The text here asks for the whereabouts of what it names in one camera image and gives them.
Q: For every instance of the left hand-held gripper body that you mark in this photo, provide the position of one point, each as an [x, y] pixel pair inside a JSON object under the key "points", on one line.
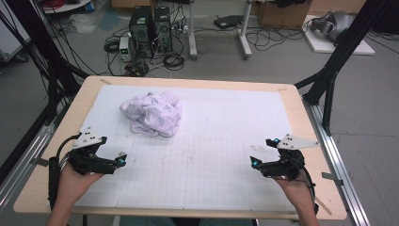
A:
{"points": [[91, 161]]}

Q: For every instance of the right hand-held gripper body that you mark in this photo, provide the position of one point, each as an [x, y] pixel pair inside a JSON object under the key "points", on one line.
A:
{"points": [[284, 168]]}

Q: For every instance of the lilac printed towel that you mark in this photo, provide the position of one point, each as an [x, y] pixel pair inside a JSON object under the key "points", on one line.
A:
{"points": [[153, 114]]}

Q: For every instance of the person's right hand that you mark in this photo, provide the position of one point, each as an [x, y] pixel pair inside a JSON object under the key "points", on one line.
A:
{"points": [[298, 193]]}

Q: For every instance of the person's left hand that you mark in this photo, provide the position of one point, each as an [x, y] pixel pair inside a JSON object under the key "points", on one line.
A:
{"points": [[73, 188]]}

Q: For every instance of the grey tape strip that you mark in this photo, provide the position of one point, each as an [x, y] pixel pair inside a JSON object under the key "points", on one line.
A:
{"points": [[332, 177], [40, 162]]}

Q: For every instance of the thin wooden stick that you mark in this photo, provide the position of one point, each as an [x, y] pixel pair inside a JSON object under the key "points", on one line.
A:
{"points": [[322, 205]]}

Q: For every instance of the white grid mat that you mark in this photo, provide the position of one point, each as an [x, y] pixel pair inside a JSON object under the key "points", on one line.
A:
{"points": [[204, 125]]}

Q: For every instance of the white power supply unit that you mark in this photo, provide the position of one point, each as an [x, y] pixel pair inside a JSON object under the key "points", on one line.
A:
{"points": [[125, 48]]}

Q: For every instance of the white floor board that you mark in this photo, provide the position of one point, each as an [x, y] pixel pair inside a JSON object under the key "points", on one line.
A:
{"points": [[326, 45]]}

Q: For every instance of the white stand leg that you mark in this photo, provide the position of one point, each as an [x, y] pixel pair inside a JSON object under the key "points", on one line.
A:
{"points": [[244, 31], [192, 31]]}

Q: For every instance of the black computer tower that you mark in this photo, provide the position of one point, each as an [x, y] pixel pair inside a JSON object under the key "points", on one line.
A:
{"points": [[163, 28], [141, 29]]}

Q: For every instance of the clear plastic sheet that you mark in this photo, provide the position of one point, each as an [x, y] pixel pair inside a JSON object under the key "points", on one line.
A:
{"points": [[82, 23]]}

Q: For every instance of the cardboard box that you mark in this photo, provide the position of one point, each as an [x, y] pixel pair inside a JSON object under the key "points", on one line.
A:
{"points": [[284, 14]]}

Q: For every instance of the flat black device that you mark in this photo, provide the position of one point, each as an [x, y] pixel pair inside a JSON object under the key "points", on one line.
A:
{"points": [[228, 21]]}

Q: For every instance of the grey rounded device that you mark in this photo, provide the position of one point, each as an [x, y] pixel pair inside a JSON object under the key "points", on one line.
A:
{"points": [[337, 22]]}

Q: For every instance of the round white table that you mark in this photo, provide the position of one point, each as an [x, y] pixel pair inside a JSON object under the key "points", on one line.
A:
{"points": [[67, 7]]}

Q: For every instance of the white cabinet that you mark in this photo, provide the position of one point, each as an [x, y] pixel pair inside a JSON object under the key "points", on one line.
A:
{"points": [[11, 34]]}

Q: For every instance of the aluminium rail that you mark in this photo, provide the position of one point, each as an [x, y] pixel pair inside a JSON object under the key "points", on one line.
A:
{"points": [[337, 169], [22, 169]]}

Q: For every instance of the black metal frame post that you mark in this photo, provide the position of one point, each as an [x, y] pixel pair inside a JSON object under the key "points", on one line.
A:
{"points": [[40, 40], [342, 50]]}

